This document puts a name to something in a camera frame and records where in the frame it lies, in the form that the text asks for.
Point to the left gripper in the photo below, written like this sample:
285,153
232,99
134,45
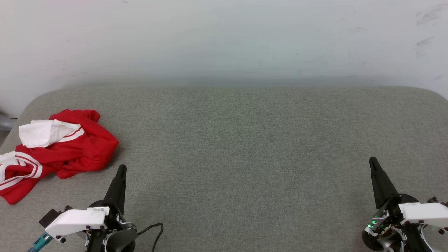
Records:
77,220

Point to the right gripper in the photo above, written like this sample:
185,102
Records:
427,213

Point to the red and white jersey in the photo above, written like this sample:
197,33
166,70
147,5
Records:
87,147

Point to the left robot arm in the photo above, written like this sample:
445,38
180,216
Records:
122,239

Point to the grey fabric sofa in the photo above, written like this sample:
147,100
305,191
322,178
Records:
245,157

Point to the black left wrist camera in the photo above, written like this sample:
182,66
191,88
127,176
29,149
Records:
50,216

